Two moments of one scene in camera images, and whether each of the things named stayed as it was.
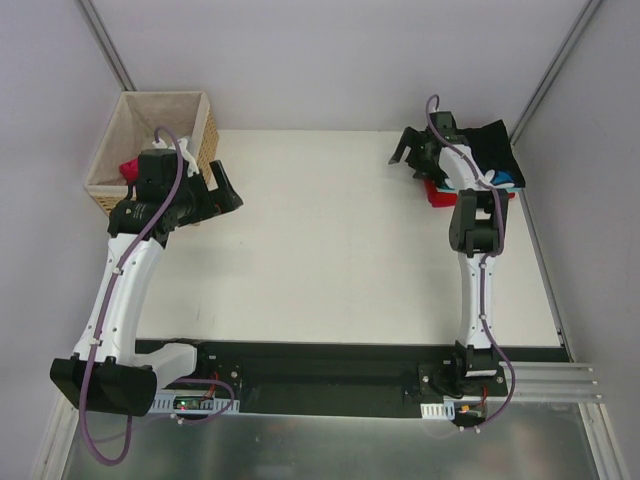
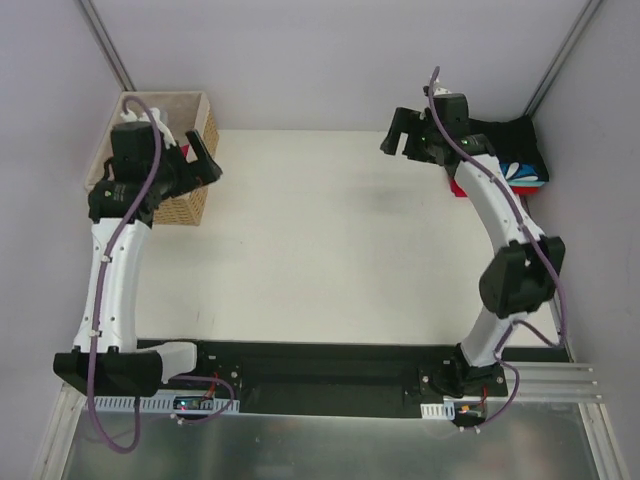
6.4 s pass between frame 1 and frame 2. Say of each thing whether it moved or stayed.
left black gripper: moved
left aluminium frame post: stayed
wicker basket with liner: stayed
